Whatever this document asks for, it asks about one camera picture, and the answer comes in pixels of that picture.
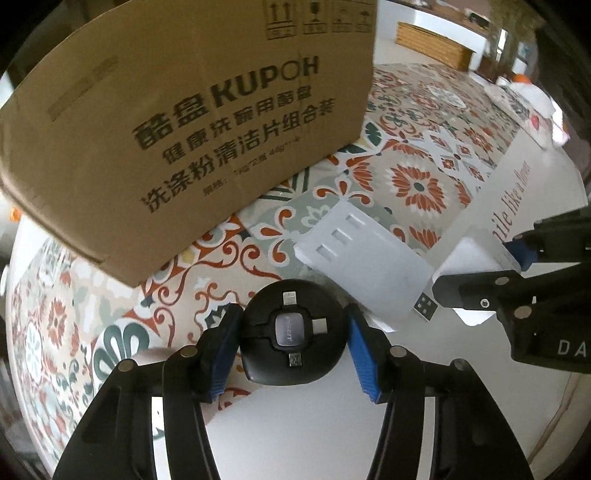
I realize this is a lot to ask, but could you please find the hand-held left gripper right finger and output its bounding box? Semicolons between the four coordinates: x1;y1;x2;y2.
346;310;532;480

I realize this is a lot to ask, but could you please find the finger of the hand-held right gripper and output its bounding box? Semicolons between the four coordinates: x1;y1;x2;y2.
431;265;591;324
505;209;591;271

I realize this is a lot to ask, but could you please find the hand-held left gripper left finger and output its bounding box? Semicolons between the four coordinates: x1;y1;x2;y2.
58;304;243;480

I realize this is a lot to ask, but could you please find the white cube charger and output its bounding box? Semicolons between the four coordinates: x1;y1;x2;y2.
412;224;525;328

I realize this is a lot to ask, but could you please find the black round cable hub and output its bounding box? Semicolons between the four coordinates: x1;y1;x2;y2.
241;279;348;386

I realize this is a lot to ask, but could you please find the brown cardboard box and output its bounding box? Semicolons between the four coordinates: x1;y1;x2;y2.
0;0;377;289

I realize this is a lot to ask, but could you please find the white multi-port USB charger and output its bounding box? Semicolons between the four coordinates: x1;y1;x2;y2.
294;199;428;330

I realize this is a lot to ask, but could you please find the patterned tablecloth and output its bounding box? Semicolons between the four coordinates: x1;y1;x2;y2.
0;60;591;480

